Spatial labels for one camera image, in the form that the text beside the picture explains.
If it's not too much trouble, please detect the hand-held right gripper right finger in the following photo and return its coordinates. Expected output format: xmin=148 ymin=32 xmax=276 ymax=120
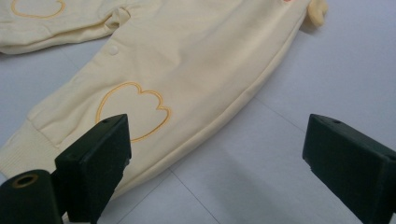
xmin=302 ymin=113 xmax=396 ymax=224

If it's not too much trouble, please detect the cream baby romper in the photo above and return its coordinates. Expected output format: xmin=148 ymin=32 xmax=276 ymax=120
xmin=0 ymin=0 xmax=329 ymax=222

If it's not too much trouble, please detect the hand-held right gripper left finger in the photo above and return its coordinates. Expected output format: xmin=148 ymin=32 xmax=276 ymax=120
xmin=54 ymin=113 xmax=133 ymax=224

